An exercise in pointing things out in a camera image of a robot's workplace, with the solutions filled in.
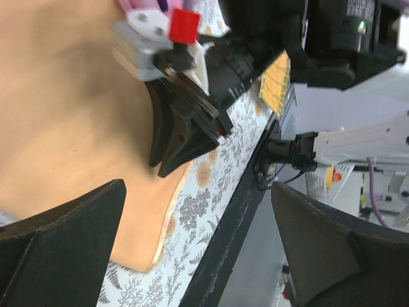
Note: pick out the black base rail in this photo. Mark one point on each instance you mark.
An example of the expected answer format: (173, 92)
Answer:
(238, 259)

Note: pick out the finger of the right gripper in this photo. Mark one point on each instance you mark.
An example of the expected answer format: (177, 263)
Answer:
(182, 150)
(162, 100)

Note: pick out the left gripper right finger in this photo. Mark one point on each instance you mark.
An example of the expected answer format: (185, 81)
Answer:
(336, 259)

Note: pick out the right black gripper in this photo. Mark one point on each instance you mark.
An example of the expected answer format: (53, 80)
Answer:
(331, 44)

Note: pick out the pink floral placemat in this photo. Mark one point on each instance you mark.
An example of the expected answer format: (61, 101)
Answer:
(164, 6)

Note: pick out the orange satin napkin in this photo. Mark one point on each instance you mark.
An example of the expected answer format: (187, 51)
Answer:
(72, 119)

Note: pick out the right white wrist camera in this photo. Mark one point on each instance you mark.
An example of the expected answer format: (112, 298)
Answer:
(151, 45)

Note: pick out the yellow bamboo mat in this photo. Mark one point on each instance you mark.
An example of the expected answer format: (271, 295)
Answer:
(274, 82)

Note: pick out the red emergency stop button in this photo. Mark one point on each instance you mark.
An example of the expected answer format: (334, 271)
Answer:
(332, 176)

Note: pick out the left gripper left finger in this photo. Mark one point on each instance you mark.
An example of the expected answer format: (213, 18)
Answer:
(59, 257)

